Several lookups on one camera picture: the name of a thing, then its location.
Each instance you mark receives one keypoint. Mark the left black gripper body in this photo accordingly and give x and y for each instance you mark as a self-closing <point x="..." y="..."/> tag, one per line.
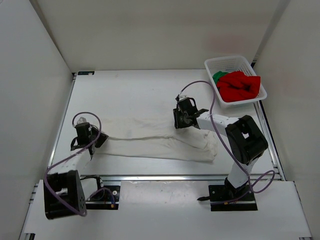
<point x="94" y="132"/>

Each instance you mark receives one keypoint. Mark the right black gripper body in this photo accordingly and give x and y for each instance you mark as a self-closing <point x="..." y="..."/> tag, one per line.
<point x="184" y="117"/>

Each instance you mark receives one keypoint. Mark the white t shirt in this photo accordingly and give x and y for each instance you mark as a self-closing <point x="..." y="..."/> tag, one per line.
<point x="157" y="138"/>

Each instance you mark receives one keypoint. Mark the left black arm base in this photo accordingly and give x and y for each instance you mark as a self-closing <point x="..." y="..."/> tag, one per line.
<point x="100" y="195"/>

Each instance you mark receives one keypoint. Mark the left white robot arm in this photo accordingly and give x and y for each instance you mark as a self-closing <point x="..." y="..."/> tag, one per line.
<point x="65" y="193"/>

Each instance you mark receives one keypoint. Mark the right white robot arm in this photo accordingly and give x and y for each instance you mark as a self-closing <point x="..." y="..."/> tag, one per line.
<point x="246" y="141"/>

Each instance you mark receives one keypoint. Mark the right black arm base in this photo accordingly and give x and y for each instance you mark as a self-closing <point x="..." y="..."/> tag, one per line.
<point x="226" y="198"/>

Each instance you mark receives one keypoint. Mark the green t shirt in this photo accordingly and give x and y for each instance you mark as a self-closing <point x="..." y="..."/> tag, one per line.
<point x="216" y="77"/>

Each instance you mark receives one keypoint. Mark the red t shirt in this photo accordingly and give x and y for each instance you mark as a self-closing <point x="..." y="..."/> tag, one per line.
<point x="236" y="86"/>

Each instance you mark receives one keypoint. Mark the dark label sticker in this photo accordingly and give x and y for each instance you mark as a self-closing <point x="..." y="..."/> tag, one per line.
<point x="86" y="73"/>

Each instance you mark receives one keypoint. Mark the aluminium table rail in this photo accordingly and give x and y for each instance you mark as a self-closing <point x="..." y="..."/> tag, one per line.
<point x="117" y="178"/>

